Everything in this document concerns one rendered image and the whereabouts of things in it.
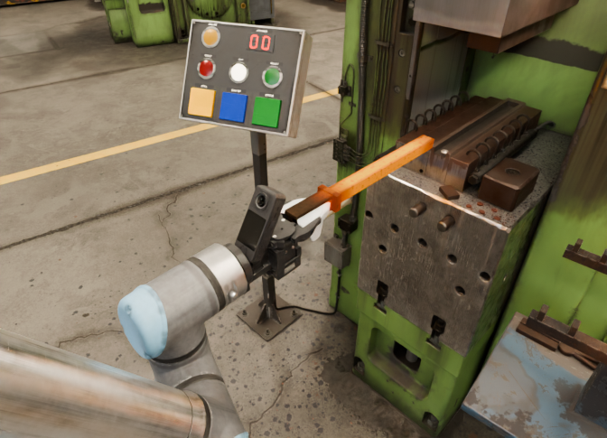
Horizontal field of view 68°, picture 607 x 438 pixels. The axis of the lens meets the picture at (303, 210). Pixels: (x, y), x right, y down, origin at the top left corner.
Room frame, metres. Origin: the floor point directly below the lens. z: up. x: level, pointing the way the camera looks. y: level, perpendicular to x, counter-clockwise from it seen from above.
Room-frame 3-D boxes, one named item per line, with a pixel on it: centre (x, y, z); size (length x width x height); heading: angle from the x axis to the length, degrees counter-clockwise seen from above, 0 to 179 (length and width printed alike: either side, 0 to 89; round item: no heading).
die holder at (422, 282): (1.08, -0.50, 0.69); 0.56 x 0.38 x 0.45; 135
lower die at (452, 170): (1.11, -0.45, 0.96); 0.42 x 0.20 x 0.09; 135
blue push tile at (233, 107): (1.17, 0.19, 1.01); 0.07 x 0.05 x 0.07; 70
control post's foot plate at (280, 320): (1.30, 0.15, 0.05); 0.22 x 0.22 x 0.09; 45
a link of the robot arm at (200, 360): (0.41, 0.18, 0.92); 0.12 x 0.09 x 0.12; 28
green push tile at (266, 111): (1.14, 0.10, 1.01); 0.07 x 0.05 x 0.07; 70
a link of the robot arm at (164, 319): (0.43, 0.19, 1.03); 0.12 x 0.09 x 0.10; 135
